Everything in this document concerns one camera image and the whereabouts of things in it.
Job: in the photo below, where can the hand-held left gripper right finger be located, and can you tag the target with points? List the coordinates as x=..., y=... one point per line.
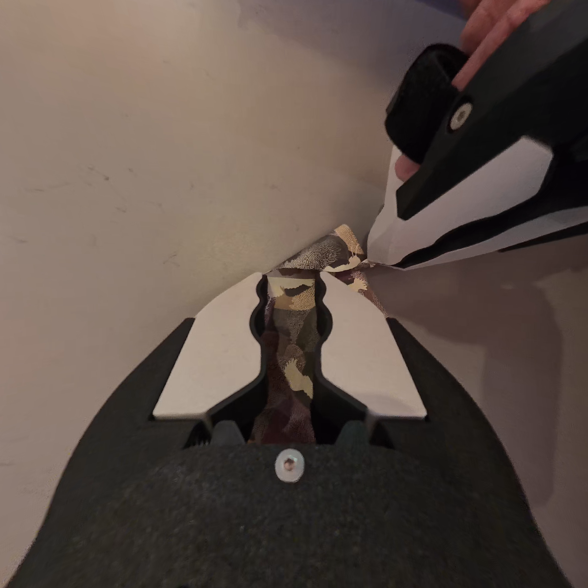
x=367, y=363

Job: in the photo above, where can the person's right hand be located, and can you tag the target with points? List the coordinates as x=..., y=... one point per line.
x=496, y=23

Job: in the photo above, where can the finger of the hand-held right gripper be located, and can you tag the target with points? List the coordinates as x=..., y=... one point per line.
x=505, y=234
x=459, y=197

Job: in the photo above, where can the bird patterned origami paper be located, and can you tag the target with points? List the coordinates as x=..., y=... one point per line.
x=294, y=330

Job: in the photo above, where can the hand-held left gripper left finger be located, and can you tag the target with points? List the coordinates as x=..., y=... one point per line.
x=216, y=363

